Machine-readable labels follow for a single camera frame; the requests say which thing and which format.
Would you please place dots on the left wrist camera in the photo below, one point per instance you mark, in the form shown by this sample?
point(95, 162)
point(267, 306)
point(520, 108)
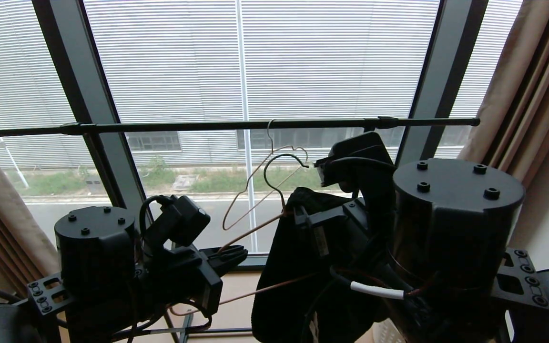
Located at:
point(184, 224)

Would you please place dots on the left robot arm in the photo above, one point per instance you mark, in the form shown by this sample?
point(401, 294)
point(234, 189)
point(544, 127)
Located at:
point(93, 252)

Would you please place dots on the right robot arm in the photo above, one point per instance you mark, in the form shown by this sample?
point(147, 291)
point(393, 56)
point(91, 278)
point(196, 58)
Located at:
point(455, 228)

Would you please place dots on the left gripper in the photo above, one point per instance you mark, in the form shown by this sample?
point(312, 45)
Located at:
point(179, 281)

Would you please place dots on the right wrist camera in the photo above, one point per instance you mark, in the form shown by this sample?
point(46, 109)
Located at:
point(355, 147)

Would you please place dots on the pink clothes hanger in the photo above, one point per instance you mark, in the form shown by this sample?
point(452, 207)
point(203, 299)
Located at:
point(250, 232)
point(271, 143)

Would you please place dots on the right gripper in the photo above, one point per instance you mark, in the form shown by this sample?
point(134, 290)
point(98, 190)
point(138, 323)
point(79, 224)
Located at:
point(341, 233)

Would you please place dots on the black clothes rack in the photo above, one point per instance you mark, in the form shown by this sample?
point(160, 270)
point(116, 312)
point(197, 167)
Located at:
point(160, 127)

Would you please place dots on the white laundry basket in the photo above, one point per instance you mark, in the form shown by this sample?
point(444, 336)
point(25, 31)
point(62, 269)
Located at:
point(383, 333)

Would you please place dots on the window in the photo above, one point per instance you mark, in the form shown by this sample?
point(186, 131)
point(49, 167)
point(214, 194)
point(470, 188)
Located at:
point(88, 95)

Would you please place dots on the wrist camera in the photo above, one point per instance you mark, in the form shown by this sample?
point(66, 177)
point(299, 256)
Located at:
point(184, 224)
point(355, 147)

